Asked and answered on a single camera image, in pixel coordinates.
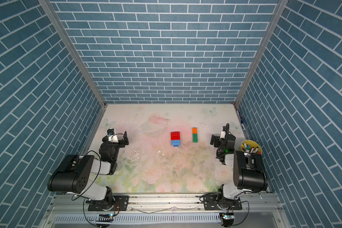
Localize long green lego brick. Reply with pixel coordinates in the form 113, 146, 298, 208
192, 133, 198, 143

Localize red lego brick horizontal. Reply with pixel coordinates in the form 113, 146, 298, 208
171, 132, 181, 141

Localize long blue lego brick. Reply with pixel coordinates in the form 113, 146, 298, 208
171, 140, 181, 147

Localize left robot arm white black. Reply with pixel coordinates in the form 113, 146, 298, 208
47, 128, 129, 213

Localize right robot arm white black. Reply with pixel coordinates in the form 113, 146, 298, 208
211, 131, 268, 210

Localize yellow cup with markers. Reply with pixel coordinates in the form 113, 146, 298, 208
240, 140, 262, 154

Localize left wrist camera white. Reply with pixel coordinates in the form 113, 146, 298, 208
105, 128, 118, 143

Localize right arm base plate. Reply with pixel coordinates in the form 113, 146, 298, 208
202, 194, 242, 211

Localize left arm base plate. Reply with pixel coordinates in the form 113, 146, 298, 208
86, 195, 129, 212

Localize aluminium front rail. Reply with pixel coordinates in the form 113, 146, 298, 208
45, 192, 286, 217

